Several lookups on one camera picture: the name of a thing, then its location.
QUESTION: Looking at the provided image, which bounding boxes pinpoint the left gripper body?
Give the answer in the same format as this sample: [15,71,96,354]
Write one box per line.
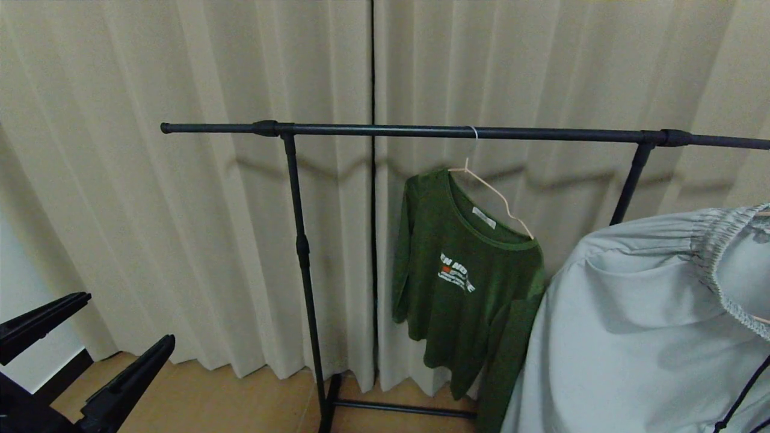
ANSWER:
[0,372,85,433]

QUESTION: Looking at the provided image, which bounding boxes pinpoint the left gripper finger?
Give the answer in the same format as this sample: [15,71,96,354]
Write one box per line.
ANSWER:
[0,292,92,366]
[75,334,176,433]

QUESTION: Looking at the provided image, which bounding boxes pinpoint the green printed shirt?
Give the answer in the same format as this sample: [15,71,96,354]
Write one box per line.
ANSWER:
[392,168,547,433]

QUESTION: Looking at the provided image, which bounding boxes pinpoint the pink clothes hanger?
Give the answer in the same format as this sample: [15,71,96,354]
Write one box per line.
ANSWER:
[752,209,770,325]
[448,126,535,240]

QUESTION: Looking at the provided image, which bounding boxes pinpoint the pale grey garment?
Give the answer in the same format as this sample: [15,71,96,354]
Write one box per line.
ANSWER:
[500,204,770,433]

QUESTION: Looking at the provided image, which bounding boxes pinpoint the black clothes rack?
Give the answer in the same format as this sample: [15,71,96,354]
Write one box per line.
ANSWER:
[161,120,770,433]

